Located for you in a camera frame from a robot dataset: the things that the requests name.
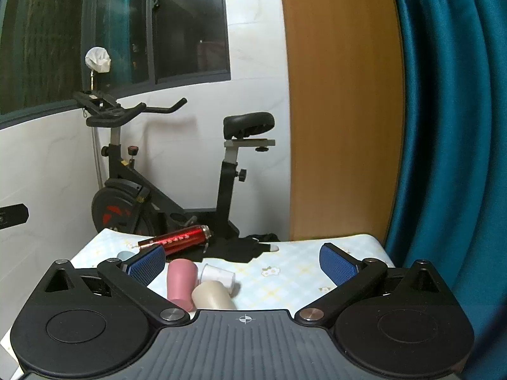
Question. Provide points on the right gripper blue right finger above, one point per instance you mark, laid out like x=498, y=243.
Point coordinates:
x=354, y=279

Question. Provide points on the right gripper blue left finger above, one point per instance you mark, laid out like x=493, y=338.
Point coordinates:
x=130, y=279

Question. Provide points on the light blue plastic cup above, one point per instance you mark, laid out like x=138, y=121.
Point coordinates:
x=125, y=255

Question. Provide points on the pink plastic cup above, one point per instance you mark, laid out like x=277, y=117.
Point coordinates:
x=182, y=278

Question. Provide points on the white plastic cup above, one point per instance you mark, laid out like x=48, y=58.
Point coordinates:
x=210, y=273

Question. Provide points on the beige plastic cup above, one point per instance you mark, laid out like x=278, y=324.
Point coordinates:
x=212, y=295

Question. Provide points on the red metal thermos bottle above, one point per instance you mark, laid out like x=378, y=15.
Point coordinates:
x=180, y=240

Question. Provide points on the floral white tablecloth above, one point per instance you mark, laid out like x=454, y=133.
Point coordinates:
x=74, y=326

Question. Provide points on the black exercise bike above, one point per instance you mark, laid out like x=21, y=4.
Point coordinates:
x=155, y=184

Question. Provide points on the black cloth glove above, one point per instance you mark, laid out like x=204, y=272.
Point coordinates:
x=242, y=249

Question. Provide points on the teal curtain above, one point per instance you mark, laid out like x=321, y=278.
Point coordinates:
x=450, y=206

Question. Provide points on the wooden wardrobe panel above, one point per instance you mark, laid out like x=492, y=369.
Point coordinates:
x=347, y=102

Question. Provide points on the white crumpled cloth bag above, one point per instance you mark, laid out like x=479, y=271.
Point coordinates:
x=98, y=60

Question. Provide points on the dark framed window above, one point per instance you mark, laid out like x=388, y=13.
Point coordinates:
x=153, y=44

